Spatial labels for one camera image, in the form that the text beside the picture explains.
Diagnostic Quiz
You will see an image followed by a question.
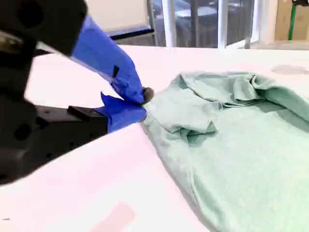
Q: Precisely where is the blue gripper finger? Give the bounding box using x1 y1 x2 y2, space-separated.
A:
33 91 148 167
0 0 155 106

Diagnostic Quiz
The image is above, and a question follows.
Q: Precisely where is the pale green T-shirt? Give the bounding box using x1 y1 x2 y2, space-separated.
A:
141 71 309 232

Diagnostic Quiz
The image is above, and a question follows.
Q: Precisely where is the dark horizontal bar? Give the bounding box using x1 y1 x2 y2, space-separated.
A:
107 28 155 41

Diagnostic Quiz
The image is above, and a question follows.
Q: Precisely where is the green pole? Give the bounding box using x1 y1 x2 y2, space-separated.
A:
288 3 297 41

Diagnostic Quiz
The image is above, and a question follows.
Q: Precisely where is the brown panel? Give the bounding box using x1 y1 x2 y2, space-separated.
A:
275 0 309 41

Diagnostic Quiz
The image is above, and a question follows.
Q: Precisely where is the grey metal post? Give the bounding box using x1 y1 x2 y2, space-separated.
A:
147 0 160 46

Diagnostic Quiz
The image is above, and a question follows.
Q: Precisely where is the white window post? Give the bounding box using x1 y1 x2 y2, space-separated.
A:
161 0 178 48
218 0 229 49

